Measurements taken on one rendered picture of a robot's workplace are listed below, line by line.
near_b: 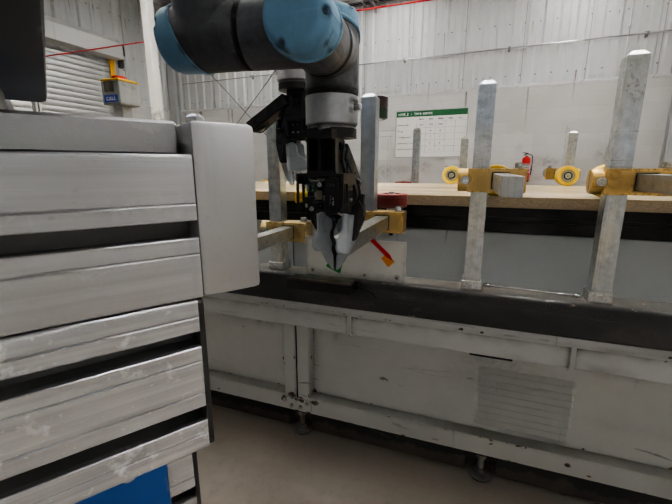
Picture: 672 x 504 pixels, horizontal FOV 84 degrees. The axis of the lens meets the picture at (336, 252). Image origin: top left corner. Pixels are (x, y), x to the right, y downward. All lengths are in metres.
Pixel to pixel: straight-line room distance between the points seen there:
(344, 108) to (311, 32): 0.14
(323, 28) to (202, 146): 0.26
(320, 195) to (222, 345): 1.13
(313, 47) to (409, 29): 8.27
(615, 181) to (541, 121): 7.23
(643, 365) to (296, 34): 0.93
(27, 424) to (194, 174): 0.13
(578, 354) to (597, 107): 7.38
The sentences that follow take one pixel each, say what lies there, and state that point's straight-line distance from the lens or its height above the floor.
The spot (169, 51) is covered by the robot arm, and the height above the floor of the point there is 1.10.
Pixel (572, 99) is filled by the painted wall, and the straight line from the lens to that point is 8.20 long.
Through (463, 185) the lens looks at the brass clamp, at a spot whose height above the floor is 0.93.
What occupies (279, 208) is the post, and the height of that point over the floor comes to 0.87.
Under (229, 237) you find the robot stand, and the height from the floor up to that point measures 0.94.
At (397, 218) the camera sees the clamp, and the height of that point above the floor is 0.86.
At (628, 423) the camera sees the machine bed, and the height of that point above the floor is 0.29.
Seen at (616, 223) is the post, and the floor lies 0.87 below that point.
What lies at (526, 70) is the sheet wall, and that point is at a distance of 8.23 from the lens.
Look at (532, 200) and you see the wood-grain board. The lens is 1.05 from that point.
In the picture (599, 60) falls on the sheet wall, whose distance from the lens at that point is 8.37.
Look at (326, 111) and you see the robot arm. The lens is 0.54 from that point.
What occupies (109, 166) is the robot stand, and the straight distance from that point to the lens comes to 0.19.
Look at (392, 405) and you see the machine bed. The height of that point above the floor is 0.18.
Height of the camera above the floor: 0.97
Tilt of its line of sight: 13 degrees down
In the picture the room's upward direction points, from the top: straight up
